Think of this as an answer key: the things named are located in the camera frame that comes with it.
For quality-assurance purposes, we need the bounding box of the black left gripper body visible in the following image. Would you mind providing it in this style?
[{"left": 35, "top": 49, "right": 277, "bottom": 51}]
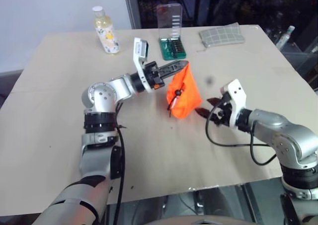
[{"left": 143, "top": 61, "right": 166, "bottom": 90}]

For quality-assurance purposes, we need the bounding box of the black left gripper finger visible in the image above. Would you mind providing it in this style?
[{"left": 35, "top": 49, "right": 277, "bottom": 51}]
[
  {"left": 159, "top": 66, "right": 186, "bottom": 84},
  {"left": 156, "top": 60, "right": 189, "bottom": 73}
]

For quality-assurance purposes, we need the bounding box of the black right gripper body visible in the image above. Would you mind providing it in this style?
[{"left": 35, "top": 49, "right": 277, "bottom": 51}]
[{"left": 211, "top": 92, "right": 236, "bottom": 128}]

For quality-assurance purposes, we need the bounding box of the orange drawstring pouch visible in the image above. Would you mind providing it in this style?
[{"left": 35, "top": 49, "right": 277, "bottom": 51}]
[{"left": 165, "top": 62, "right": 203, "bottom": 120}]

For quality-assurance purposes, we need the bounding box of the white tube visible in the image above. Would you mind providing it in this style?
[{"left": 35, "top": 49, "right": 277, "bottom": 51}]
[{"left": 170, "top": 95, "right": 181, "bottom": 109}]

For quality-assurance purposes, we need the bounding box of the grey checkered pouch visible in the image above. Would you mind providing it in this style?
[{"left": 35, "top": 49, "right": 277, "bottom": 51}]
[{"left": 198, "top": 23, "right": 246, "bottom": 48}]

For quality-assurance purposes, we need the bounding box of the green screwdriver bit case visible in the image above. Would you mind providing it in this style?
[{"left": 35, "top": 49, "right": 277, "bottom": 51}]
[{"left": 157, "top": 3, "right": 187, "bottom": 61}]

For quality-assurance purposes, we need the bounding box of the clear bottle with yellow drink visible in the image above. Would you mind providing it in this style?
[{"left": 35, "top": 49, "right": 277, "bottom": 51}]
[{"left": 92, "top": 6, "right": 121, "bottom": 55}]

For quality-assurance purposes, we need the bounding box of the beige paper table cover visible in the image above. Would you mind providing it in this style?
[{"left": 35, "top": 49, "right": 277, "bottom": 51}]
[{"left": 0, "top": 24, "right": 318, "bottom": 216}]

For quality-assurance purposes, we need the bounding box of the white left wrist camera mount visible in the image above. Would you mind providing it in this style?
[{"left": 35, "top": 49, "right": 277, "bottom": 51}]
[{"left": 133, "top": 37, "right": 163, "bottom": 94}]

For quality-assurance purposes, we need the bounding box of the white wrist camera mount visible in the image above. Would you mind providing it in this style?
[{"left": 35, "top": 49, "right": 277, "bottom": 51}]
[
  {"left": 221, "top": 78, "right": 247, "bottom": 130},
  {"left": 133, "top": 37, "right": 163, "bottom": 94}
]

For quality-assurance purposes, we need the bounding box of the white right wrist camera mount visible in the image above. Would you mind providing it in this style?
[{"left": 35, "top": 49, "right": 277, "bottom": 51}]
[{"left": 221, "top": 78, "right": 247, "bottom": 130}]

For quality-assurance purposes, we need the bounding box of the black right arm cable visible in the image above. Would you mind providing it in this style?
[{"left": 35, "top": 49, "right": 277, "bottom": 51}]
[{"left": 205, "top": 97, "right": 277, "bottom": 166}]

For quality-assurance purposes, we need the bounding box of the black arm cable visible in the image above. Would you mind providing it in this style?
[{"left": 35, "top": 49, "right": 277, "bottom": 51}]
[
  {"left": 113, "top": 103, "right": 128, "bottom": 217},
  {"left": 205, "top": 97, "right": 277, "bottom": 166}
]

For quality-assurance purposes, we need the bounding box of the grey window frame post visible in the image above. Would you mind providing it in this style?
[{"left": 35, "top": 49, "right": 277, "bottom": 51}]
[{"left": 122, "top": 0, "right": 143, "bottom": 30}]

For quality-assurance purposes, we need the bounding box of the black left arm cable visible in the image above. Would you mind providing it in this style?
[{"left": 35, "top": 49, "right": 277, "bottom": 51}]
[{"left": 113, "top": 103, "right": 128, "bottom": 217}]

